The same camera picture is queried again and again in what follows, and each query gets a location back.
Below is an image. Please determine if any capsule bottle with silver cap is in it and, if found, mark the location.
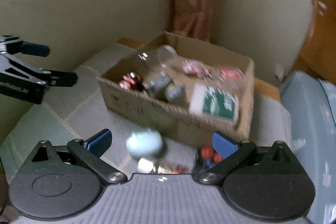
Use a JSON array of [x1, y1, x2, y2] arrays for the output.
[[137, 157, 190, 174]]

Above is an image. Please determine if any light blue earbud case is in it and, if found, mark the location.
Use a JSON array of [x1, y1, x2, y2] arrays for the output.
[[126, 128, 164, 159]]

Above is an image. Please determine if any white green medical container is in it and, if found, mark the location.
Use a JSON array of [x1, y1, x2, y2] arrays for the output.
[[189, 84, 239, 125]]

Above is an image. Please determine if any red wooden toy train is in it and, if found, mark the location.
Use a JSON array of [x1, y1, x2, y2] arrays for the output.
[[118, 72, 145, 92]]

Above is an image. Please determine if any grey shark figurine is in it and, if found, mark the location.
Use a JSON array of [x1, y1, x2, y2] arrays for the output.
[[145, 72, 187, 106]]

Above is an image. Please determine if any pink pig keychain toy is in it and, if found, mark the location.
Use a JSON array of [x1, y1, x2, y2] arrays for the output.
[[182, 60, 211, 80]]

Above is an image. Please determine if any tall clear plastic jar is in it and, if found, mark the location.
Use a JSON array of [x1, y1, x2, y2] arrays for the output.
[[134, 45, 178, 78]]

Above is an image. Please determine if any clear jar with red label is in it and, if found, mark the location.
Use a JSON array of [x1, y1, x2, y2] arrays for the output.
[[207, 67, 246, 95]]

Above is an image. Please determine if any open cardboard box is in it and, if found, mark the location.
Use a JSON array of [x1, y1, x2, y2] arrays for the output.
[[98, 33, 255, 147]]

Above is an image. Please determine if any blue floral bed sheet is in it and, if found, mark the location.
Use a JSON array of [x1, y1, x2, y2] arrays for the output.
[[280, 71, 335, 223]]

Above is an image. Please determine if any wooden bed headboard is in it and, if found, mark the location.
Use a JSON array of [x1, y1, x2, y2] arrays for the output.
[[290, 0, 336, 84]]

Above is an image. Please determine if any white wall charger plug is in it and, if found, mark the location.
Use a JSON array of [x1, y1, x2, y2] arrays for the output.
[[274, 64, 285, 82]]

